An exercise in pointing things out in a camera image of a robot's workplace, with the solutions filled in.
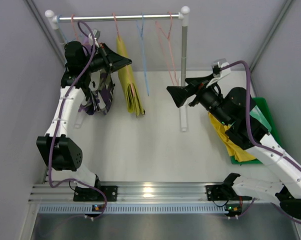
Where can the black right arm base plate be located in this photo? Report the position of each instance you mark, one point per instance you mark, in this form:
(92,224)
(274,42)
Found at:
(219,193)

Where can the pink hanger of purple trousers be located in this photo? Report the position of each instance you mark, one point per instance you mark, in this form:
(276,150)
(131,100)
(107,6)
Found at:
(74,28)

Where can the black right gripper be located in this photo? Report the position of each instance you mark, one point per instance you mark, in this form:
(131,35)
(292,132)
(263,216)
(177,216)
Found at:
(193,91)

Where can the empty light blue hanger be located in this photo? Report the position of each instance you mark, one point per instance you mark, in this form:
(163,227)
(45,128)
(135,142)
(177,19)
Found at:
(61,27)

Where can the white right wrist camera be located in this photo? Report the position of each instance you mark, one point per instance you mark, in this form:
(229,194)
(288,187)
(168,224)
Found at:
(217,71)

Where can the blue hanger of green trousers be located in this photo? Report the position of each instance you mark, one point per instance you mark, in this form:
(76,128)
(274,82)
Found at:
(140,31)

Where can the green plastic bin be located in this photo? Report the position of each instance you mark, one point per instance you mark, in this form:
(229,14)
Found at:
(274,133)

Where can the pink hanger of yellow trousers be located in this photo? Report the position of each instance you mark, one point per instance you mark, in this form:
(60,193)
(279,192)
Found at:
(164,39)

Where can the aluminium mounting rail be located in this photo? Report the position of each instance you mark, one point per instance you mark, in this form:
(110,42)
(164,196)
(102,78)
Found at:
(134,198)

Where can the olive yellow trousers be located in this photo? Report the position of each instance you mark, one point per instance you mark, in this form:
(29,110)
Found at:
(130,91)

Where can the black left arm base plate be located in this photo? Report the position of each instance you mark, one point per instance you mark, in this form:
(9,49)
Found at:
(91,195)

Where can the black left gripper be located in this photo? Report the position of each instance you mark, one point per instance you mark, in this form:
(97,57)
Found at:
(106,59)

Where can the pink hanger of olive trousers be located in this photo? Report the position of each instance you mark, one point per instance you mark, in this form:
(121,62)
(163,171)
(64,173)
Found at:
(122,51)

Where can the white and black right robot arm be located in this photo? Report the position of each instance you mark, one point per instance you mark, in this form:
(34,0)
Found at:
(251,136)

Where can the purple trousers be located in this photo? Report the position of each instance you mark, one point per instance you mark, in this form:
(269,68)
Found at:
(86,42)

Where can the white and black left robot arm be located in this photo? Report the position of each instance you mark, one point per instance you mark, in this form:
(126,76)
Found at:
(56,147)

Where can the silver clothes rack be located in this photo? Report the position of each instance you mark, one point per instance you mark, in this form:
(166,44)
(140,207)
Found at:
(183,16)

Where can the green tie-dye trousers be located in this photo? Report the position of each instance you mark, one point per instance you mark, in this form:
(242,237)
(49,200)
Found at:
(259,115)

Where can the camouflage trousers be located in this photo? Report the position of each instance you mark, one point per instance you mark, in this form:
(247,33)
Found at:
(101,94)

